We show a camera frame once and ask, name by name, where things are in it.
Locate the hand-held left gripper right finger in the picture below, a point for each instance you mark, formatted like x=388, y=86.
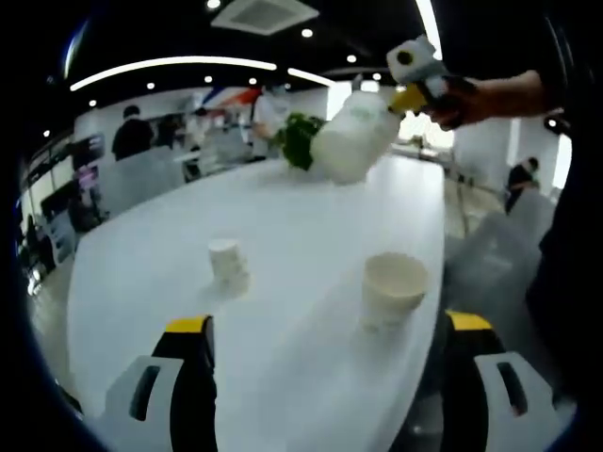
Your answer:
x=459, y=391

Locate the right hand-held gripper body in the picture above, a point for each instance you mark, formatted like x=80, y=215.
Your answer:
x=414, y=59

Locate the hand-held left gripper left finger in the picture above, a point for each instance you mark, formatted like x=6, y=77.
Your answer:
x=193, y=391

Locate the white printed paper cup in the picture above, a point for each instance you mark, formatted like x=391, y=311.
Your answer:
x=396, y=278
x=235, y=282
x=223, y=252
x=348, y=141
x=381, y=320

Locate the person's right hand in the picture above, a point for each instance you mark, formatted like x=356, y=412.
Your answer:
x=457, y=106

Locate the straight ceiling light strip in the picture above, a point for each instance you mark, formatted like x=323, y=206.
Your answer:
x=426, y=19

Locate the short ceiling light strip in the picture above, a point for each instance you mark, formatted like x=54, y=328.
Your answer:
x=306, y=75

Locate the ceiling spot lights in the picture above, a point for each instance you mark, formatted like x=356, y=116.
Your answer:
x=307, y=33

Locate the green potted plant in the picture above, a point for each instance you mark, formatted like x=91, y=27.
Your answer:
x=297, y=146

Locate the grey chair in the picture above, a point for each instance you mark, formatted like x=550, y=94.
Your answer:
x=494, y=254

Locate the ceiling air conditioner unit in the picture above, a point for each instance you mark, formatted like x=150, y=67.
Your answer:
x=264, y=14

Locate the white table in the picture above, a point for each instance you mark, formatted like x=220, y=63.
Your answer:
x=282, y=212

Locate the grey partition panel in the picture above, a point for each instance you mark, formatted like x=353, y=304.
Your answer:
x=141, y=176

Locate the curved ceiling light strip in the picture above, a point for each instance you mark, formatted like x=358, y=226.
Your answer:
x=188, y=61

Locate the dark wall screen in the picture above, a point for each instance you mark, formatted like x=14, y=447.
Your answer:
x=89, y=144

